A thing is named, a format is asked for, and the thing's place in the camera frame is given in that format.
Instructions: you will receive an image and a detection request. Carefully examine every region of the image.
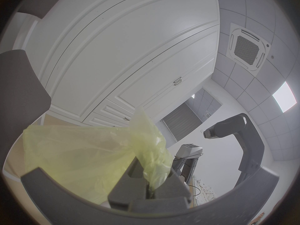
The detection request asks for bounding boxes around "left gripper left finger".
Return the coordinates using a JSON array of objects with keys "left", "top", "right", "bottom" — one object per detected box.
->
[{"left": 108, "top": 157, "right": 147, "bottom": 211}]

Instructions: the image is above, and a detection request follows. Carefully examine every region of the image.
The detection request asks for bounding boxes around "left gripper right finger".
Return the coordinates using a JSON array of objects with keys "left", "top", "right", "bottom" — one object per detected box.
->
[{"left": 154, "top": 168, "right": 193, "bottom": 200}]

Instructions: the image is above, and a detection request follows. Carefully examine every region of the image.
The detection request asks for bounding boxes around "yellow plastic bag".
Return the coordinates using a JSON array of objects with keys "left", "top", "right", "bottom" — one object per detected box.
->
[{"left": 22, "top": 107, "right": 173, "bottom": 204}]

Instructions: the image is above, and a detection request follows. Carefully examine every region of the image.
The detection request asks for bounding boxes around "white wardrobe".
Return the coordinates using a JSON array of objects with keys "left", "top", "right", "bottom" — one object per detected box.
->
[{"left": 25, "top": 0, "right": 221, "bottom": 129}]

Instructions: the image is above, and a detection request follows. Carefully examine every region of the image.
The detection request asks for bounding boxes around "ceiling light panel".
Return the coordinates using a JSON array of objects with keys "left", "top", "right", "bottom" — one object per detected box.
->
[{"left": 272, "top": 82, "right": 296, "bottom": 113}]

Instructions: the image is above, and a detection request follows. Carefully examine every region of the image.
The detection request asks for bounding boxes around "dark grey white chair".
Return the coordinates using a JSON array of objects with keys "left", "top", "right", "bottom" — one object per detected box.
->
[{"left": 0, "top": 0, "right": 69, "bottom": 173}]

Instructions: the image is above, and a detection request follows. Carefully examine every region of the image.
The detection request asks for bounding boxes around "ceiling air conditioner vent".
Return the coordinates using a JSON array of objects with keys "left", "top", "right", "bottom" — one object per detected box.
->
[{"left": 226, "top": 22, "right": 272, "bottom": 73}]

